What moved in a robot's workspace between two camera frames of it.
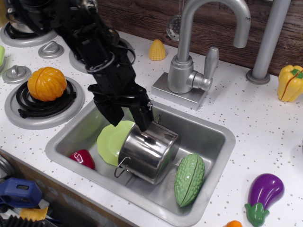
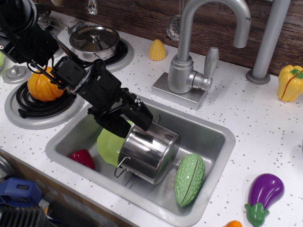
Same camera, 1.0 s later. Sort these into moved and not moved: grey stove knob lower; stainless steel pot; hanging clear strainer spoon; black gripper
Moved: black gripper
Not moved: stainless steel pot; grey stove knob lower; hanging clear strainer spoon
